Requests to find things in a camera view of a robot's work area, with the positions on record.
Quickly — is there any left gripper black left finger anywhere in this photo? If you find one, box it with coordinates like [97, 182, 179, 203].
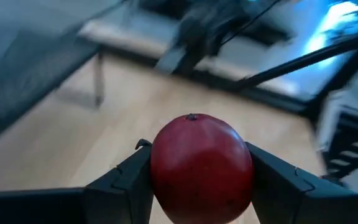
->
[84, 139, 155, 224]

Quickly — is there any black perforated metal shelf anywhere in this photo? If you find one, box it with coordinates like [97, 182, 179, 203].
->
[0, 29, 105, 150]

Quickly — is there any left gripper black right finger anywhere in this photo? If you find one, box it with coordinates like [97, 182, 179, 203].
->
[246, 142, 352, 224]

